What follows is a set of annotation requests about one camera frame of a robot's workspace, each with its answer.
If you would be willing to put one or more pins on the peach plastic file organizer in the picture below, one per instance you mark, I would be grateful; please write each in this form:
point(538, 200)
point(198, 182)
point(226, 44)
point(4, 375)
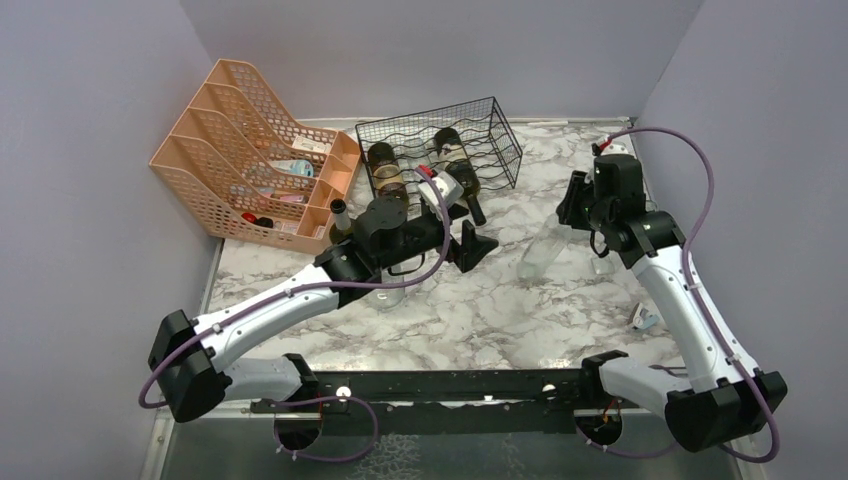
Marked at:
point(236, 136)

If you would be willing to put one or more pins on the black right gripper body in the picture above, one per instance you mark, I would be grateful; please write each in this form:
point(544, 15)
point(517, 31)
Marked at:
point(599, 213)

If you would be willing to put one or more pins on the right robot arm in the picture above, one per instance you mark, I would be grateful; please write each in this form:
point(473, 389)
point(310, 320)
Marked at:
point(725, 394)

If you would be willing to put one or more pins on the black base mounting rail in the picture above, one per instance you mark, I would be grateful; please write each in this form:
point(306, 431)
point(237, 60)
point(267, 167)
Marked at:
point(439, 402)

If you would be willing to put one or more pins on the dark green wine bottle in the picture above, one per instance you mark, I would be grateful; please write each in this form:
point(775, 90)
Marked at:
point(453, 158)

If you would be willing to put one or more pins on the green labelled wine bottle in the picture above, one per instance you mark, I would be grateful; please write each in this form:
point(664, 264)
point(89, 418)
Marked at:
point(386, 172)

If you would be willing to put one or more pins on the green bottle silver foil neck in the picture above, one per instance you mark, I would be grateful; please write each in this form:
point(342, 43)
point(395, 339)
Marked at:
point(343, 224)

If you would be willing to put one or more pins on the red and black small items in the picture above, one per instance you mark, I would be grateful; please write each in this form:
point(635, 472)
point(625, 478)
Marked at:
point(259, 221)

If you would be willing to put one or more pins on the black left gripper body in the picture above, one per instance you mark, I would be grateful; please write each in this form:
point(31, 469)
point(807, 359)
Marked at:
point(424, 236)

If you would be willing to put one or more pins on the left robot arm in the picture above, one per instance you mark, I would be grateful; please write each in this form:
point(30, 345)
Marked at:
point(198, 363)

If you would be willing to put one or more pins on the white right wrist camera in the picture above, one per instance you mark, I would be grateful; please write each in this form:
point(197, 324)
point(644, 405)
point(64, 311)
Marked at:
point(606, 146)

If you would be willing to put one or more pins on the small blue white object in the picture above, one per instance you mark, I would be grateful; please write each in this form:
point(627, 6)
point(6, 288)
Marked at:
point(642, 317)

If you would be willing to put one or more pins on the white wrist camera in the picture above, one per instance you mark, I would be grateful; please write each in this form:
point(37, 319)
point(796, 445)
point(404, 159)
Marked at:
point(447, 190)
point(606, 146)

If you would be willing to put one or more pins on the black wire wine rack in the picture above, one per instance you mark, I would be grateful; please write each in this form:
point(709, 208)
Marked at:
point(490, 144)

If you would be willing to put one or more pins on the clear round glass bottle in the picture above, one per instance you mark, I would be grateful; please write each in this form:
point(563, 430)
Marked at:
point(386, 299)

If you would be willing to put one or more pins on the pink tube item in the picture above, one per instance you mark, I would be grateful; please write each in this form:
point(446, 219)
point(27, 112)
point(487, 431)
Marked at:
point(268, 197)

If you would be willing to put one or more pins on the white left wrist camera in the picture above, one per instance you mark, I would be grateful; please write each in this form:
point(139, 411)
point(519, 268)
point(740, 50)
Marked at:
point(447, 190)

